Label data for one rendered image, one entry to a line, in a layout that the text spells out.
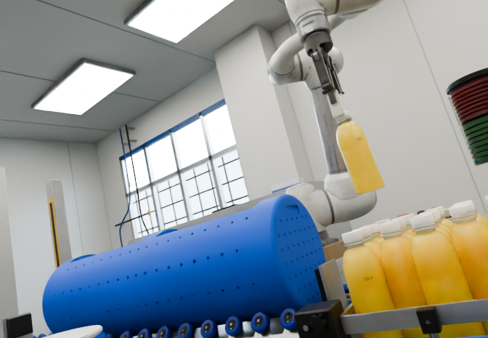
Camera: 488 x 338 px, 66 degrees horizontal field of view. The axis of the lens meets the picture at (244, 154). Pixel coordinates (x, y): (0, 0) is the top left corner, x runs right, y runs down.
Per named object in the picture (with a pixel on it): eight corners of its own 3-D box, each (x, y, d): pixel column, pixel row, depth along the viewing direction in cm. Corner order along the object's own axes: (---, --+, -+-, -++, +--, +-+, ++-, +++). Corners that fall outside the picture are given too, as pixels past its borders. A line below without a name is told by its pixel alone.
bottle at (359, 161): (351, 195, 96) (327, 129, 100) (375, 188, 97) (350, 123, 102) (364, 189, 89) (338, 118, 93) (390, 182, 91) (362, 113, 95)
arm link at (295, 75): (265, 51, 154) (297, 43, 154) (261, 66, 171) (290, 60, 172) (272, 81, 152) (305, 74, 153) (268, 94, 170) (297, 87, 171)
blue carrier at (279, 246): (119, 328, 142) (107, 251, 148) (338, 295, 100) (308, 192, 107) (46, 357, 117) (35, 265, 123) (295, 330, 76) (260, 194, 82)
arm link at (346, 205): (324, 221, 171) (370, 210, 173) (335, 228, 155) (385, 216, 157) (287, 56, 170) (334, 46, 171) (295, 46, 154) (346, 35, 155)
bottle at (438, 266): (438, 348, 61) (400, 234, 65) (441, 334, 67) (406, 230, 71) (488, 344, 57) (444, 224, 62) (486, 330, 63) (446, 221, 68)
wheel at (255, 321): (255, 315, 88) (250, 312, 87) (271, 312, 86) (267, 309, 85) (253, 335, 85) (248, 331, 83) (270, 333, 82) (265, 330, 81)
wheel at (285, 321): (283, 311, 84) (279, 307, 83) (301, 309, 82) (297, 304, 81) (282, 332, 81) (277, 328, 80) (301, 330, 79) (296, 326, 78)
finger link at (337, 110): (337, 89, 97) (336, 89, 97) (345, 114, 96) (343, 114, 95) (326, 94, 99) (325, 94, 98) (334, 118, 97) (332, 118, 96)
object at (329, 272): (340, 312, 90) (326, 260, 93) (351, 311, 89) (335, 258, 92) (327, 325, 82) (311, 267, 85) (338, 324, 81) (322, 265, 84)
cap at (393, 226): (403, 232, 70) (400, 222, 70) (382, 237, 71) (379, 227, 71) (401, 231, 74) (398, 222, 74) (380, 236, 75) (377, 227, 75)
